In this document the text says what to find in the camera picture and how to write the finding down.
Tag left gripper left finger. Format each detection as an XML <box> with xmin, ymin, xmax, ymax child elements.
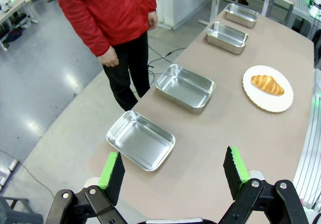
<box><xmin>46</xmin><ymin>151</ymin><xmax>126</xmax><ymax>224</ymax></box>

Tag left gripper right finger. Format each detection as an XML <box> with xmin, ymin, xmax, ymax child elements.
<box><xmin>218</xmin><ymin>146</ymin><xmax>309</xmax><ymax>224</ymax></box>

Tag golden croissant bread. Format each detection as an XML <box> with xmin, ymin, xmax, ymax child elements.
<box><xmin>250</xmin><ymin>74</ymin><xmax>285</xmax><ymax>96</ymax></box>

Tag stainless steel rectangular container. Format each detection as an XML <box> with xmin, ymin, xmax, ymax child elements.
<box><xmin>106</xmin><ymin>110</ymin><xmax>176</xmax><ymax>172</ymax></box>
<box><xmin>155</xmin><ymin>64</ymin><xmax>216</xmax><ymax>114</ymax></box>
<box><xmin>206</xmin><ymin>21</ymin><xmax>249</xmax><ymax>55</ymax></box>
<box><xmin>224</xmin><ymin>3</ymin><xmax>259</xmax><ymax>29</ymax></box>

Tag person's right hand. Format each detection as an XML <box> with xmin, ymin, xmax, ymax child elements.
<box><xmin>97</xmin><ymin>45</ymin><xmax>120</xmax><ymax>68</ymax></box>

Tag person's left hand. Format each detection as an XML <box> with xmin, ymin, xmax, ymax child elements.
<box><xmin>147</xmin><ymin>10</ymin><xmax>158</xmax><ymax>30</ymax></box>

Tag white scalloped plate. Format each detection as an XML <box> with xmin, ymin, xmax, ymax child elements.
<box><xmin>242</xmin><ymin>65</ymin><xmax>294</xmax><ymax>113</ymax></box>

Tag person's black trousers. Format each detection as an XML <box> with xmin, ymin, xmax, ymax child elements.
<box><xmin>102</xmin><ymin>32</ymin><xmax>151</xmax><ymax>111</ymax></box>

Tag person's red jacket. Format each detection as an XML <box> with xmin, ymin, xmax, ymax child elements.
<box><xmin>51</xmin><ymin>0</ymin><xmax>158</xmax><ymax>57</ymax></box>

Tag wooden-top workbench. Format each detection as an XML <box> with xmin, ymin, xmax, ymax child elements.
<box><xmin>0</xmin><ymin>0</ymin><xmax>38</xmax><ymax>52</ymax></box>

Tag black floor cable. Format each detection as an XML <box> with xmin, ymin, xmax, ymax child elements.
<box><xmin>147</xmin><ymin>47</ymin><xmax>188</xmax><ymax>70</ymax></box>

